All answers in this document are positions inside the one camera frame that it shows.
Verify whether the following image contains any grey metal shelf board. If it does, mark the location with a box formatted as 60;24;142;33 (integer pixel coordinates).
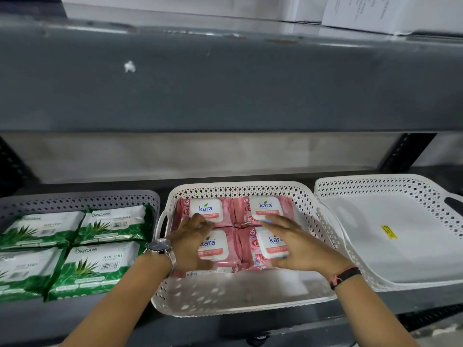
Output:
0;2;463;134
0;169;463;347

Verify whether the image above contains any white cardboard box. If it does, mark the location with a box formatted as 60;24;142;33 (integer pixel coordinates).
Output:
295;0;323;24

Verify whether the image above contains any white Vitendo box right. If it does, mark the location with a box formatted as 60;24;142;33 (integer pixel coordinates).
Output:
321;0;463;36

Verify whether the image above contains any green white wipes pack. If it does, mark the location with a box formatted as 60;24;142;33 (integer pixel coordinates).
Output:
73;204;153;245
46;241;146;302
0;247;67;303
0;211;86;251

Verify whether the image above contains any person's right hand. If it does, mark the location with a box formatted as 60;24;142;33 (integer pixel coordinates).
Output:
260;214;354;283

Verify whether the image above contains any grey perforated plastic basket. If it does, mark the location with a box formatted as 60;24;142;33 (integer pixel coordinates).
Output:
0;189;161;247

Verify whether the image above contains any black round object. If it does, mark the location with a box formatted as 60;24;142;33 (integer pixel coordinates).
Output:
245;334;272;347

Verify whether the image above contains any person's right forearm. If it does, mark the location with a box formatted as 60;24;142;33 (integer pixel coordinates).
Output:
333;272;421;347

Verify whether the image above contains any person's left forearm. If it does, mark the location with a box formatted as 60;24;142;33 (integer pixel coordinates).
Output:
59;249;175;347

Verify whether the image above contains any silver wristwatch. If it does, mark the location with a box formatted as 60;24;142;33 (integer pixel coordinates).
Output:
146;237;178;278

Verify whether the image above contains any white perforated plastic basket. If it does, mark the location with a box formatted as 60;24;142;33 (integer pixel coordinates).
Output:
150;181;339;319
313;173;463;294

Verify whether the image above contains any black pink wristband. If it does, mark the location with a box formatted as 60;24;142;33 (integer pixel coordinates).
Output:
328;266;363;291

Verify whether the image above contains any black perforated rack post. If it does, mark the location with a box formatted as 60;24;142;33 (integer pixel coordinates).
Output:
377;132;438;175
0;135;39;199

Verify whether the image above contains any pink wipes pack white lid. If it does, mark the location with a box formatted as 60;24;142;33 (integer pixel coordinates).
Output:
232;194;301;229
169;227;242;279
238;226;294;272
172;197;236;229

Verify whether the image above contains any person's left hand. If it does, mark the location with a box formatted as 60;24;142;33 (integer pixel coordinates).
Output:
164;213;215;277

